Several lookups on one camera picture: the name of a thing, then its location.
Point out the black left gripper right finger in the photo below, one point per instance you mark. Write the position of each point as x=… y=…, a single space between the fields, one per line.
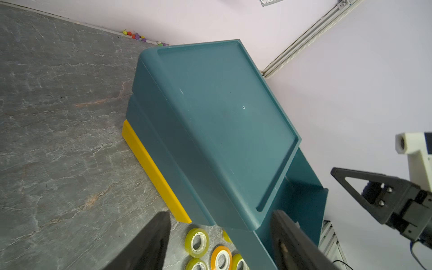
x=292 y=248

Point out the yellow cabinet side panel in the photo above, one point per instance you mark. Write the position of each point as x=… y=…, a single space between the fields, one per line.
x=154 y=174

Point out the yellow-green tape roll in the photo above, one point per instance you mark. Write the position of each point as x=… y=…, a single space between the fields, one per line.
x=197 y=242
x=238 y=263
x=196 y=264

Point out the teal drawer cabinet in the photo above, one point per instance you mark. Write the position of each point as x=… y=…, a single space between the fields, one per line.
x=223 y=143

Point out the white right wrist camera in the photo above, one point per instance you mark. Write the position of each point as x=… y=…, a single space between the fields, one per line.
x=418 y=149

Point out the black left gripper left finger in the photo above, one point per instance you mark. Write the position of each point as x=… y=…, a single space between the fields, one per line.
x=148 y=249

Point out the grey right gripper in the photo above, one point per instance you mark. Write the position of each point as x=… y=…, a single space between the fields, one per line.
x=392 y=201

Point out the green toy shovel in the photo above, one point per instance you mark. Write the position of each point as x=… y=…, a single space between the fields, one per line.
x=226 y=237

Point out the orange tape roll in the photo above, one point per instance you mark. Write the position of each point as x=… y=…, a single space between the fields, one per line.
x=221 y=258

